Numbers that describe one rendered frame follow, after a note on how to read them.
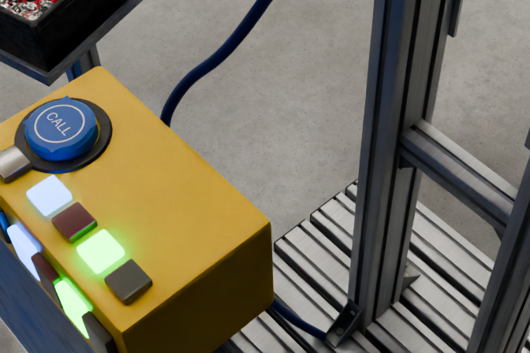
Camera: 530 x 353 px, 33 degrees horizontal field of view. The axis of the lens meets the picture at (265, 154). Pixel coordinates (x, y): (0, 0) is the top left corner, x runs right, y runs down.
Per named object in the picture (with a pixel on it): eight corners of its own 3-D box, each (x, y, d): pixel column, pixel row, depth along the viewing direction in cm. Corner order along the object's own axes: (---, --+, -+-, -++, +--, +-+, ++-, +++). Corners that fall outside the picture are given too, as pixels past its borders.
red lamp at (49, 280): (72, 304, 49) (61, 276, 47) (62, 310, 49) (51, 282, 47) (50, 278, 50) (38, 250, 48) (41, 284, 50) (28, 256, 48)
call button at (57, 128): (113, 142, 51) (109, 122, 50) (54, 180, 50) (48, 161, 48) (74, 104, 53) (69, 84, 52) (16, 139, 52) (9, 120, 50)
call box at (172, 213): (278, 315, 55) (274, 217, 47) (147, 421, 51) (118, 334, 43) (125, 164, 63) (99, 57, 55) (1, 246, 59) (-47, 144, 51)
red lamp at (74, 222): (99, 226, 47) (97, 220, 47) (70, 246, 46) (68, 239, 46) (80, 206, 48) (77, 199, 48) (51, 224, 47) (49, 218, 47)
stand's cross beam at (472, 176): (531, 223, 110) (538, 204, 107) (510, 241, 109) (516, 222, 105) (418, 136, 119) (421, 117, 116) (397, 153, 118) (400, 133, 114)
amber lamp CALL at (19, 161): (34, 167, 50) (31, 161, 49) (6, 185, 49) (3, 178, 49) (16, 149, 51) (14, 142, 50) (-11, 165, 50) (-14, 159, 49)
